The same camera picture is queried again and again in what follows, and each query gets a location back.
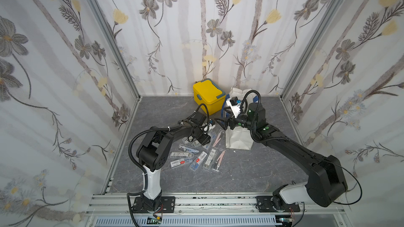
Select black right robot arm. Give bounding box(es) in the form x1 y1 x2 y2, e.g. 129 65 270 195
216 103 348 212

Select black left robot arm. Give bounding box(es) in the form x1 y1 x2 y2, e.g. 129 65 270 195
128 111 211 211

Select clear case pink compass upper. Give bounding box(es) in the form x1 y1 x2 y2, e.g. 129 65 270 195
212 131 223 148

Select clear case pink compass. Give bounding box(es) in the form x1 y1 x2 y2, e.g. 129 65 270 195
213 150 226 171
212 131 223 148

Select yellow lidded storage box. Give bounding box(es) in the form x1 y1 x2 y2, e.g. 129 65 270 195
193 78 226 115

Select clear case white barcode label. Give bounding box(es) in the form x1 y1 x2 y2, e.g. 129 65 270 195
203 148 218 170

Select clear case red blue label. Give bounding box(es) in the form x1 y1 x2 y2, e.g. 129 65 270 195
189 151 207 171

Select clear case red mark label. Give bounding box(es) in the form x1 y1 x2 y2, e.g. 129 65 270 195
170 159 193 169

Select white canvas bag blue handles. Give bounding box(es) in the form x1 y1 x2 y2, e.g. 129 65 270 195
224 87 254 150

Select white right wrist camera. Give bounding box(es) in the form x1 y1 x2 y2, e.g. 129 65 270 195
226 97 246 118

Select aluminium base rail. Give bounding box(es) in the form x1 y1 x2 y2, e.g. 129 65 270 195
85 193 352 227

